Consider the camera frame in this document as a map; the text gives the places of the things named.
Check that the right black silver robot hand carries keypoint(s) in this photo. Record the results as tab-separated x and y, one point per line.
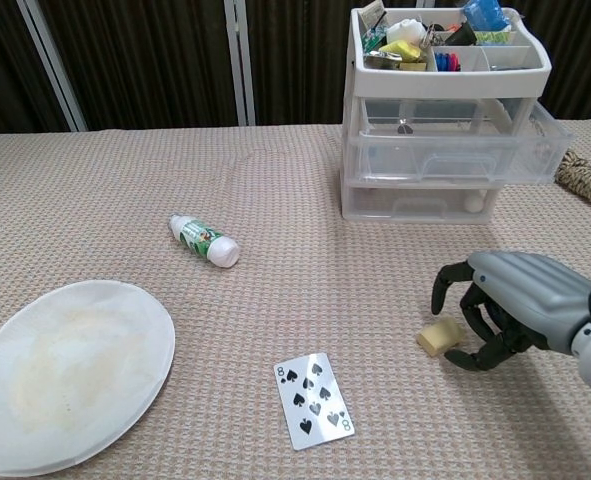
525	295

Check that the yellow sponge block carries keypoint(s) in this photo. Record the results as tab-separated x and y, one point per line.
437	339

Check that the clear plastic drawer with pendant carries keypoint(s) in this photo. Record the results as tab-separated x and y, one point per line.
390	155

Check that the white plastic drawer unit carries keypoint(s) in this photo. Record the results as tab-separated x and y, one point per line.
450	82

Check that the small white ball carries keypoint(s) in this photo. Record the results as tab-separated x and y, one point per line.
473	204

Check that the eight of spades card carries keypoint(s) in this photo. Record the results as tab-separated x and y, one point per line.
315	400

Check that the blue red disc stack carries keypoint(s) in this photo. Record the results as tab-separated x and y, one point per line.
449	60

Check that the light green packet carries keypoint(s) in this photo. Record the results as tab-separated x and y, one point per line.
492	36

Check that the beige woven tablecloth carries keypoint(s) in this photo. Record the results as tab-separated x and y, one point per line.
275	200

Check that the black small pouch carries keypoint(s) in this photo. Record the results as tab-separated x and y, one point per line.
462	34

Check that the yellow wrapped packet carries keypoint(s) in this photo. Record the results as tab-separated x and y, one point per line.
400	49

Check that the blue plastic packet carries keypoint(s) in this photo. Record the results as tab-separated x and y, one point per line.
480	12

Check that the white crumpled lump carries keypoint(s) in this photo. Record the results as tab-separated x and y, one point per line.
407	30

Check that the teal snack packet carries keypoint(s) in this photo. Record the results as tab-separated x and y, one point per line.
374	37

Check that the beige paper sachet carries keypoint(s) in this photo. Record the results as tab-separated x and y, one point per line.
374	12

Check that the white bottle green label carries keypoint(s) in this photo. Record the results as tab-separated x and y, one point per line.
205	241

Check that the black pleated curtain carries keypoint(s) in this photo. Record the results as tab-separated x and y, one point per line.
150	50

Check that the white paper plate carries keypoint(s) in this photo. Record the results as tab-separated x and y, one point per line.
75	380

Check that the aluminium frame post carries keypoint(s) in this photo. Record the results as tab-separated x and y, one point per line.
240	65
51	65

